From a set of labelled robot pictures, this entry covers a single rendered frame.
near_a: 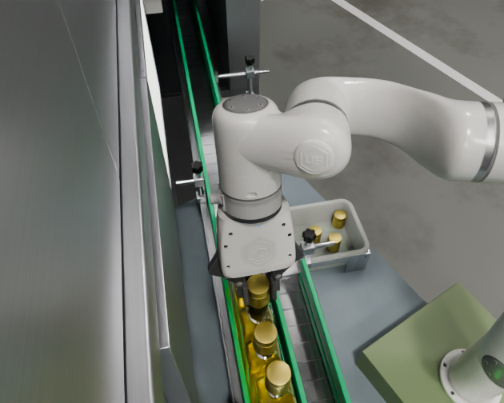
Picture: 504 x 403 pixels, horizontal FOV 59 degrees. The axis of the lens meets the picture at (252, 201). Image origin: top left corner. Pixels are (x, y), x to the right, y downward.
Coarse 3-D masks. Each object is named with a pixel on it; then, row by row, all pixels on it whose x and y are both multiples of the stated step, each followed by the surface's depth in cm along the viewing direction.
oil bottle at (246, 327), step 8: (240, 312) 74; (248, 312) 73; (240, 320) 74; (248, 320) 72; (272, 320) 73; (240, 328) 77; (248, 328) 72; (240, 336) 81; (248, 336) 72; (240, 344) 85
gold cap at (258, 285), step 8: (248, 280) 65; (256, 280) 65; (264, 280) 65; (248, 288) 64; (256, 288) 64; (264, 288) 64; (256, 296) 64; (264, 296) 64; (256, 304) 66; (264, 304) 67
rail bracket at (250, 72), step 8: (248, 56) 132; (248, 64) 133; (216, 72) 134; (240, 72) 136; (248, 72) 135; (256, 72) 136; (264, 72) 137; (216, 80) 135; (248, 80) 138; (248, 88) 140
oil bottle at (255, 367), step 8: (248, 344) 71; (248, 352) 70; (280, 352) 70; (248, 360) 70; (256, 360) 68; (264, 360) 68; (272, 360) 68; (280, 360) 69; (248, 368) 70; (256, 368) 68; (264, 368) 68; (248, 376) 73; (256, 376) 69; (248, 384) 77
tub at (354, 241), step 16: (304, 208) 119; (320, 208) 120; (336, 208) 121; (352, 208) 118; (304, 224) 123; (320, 224) 124; (352, 224) 118; (352, 240) 119; (320, 256) 109; (336, 256) 109
